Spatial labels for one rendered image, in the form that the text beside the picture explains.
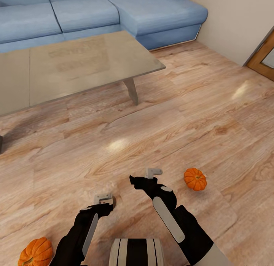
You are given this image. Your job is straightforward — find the robot trunk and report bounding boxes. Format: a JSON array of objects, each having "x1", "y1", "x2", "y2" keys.
[{"x1": 109, "y1": 238, "x2": 165, "y2": 266}]

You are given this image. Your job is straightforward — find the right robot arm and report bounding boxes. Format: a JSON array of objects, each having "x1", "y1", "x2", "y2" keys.
[{"x1": 129, "y1": 168, "x2": 234, "y2": 266}]

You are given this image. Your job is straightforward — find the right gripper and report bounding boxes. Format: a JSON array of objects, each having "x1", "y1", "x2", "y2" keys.
[{"x1": 129, "y1": 175, "x2": 158, "y2": 194}]

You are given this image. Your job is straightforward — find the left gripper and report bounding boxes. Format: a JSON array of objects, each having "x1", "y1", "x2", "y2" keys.
[{"x1": 94, "y1": 203, "x2": 113, "y2": 218}]

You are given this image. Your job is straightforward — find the pumpkin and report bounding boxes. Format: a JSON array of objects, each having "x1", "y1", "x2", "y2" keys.
[
  {"x1": 18, "y1": 237, "x2": 53, "y2": 266},
  {"x1": 184, "y1": 168, "x2": 207, "y2": 191}
]

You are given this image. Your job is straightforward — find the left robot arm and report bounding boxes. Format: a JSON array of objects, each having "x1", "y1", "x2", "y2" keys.
[{"x1": 49, "y1": 193, "x2": 113, "y2": 266}]

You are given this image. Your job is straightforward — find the pillar candle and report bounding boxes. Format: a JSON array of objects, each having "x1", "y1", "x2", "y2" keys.
[{"x1": 100, "y1": 196, "x2": 116, "y2": 209}]

